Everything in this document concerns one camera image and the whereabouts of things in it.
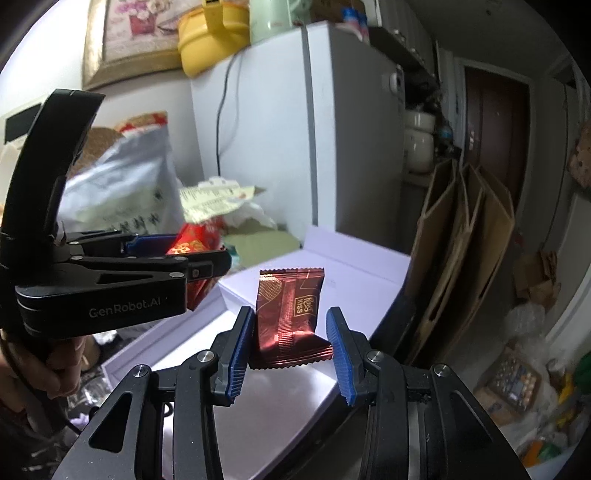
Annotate white wall cabinets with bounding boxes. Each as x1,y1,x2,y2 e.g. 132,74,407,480
374,0,439,61

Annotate white plastic bag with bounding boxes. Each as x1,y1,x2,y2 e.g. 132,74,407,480
505,302,555,352

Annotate silver foil pouch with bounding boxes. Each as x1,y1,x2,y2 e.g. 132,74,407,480
60,127,185,236

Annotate framed flower picture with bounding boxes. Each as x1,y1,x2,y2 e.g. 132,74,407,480
82,0,206,90

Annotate dark red snack packet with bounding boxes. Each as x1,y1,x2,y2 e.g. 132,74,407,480
249,268,334,370

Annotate owl wall hanging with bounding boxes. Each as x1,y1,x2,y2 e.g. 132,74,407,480
567,117,591,188

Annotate lilac gift box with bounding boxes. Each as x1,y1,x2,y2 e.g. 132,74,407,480
100,225,413,480

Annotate red printed packet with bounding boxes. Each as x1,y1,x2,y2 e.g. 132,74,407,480
115,111,169,137

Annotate cardboard scraps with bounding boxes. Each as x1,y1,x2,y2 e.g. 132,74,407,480
512,249,561,301

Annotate dark brown door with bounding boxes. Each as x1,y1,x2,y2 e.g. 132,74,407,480
462,65,534,217

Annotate white refrigerator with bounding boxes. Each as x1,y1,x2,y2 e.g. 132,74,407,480
190,21,407,252

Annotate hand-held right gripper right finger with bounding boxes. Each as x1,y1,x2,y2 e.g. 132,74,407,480
325,305,532,480

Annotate black power cable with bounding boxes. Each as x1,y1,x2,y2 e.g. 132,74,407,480
215,48,245,178

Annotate egg carton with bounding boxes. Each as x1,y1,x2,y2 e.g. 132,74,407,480
475,348,543,423

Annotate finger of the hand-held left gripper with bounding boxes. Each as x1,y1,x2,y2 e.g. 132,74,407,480
16,249,232,296
61,232,175,257

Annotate white ceramic crock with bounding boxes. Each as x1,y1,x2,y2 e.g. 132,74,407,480
404,110,437,174

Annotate yellow electric pot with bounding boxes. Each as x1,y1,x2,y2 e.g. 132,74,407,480
178,0,252,78

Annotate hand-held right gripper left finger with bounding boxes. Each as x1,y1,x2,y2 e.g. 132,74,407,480
48,305,257,480

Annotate white printed paper slip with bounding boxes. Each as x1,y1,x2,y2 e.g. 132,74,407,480
180,178,257,222

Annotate pale green electric kettle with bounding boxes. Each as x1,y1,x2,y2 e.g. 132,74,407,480
249,0,315,47

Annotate person's left hand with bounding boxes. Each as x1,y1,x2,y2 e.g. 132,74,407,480
0,335,88,402

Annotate cardboard box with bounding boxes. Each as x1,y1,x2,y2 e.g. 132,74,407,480
307,0,382,24

